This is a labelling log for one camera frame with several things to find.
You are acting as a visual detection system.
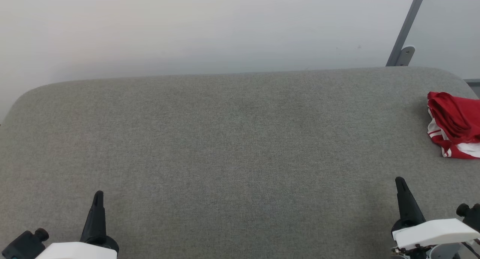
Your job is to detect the dark grey skirting strip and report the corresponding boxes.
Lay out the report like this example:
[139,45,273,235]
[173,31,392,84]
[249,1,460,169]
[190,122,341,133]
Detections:
[464,78,480,99]

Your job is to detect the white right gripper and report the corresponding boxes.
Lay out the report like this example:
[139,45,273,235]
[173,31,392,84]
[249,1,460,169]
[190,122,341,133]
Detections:
[391,177,480,259]

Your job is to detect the red basketball jersey white sleeves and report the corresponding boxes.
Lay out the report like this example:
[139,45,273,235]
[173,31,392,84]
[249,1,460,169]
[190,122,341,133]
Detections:
[427,91,480,160]

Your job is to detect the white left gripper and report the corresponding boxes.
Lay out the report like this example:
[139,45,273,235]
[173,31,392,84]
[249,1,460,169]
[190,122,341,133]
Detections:
[35,190,120,259]

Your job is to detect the grey fabric sofa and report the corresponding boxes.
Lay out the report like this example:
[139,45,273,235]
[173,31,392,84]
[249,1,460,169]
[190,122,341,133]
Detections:
[0,66,480,259]

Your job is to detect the grey metal post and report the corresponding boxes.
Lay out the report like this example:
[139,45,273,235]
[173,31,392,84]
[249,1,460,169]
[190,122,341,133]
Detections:
[385,0,428,67]

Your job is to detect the grey post bracket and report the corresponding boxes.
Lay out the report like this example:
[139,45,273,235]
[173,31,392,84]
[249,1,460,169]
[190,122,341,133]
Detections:
[395,45,416,67]

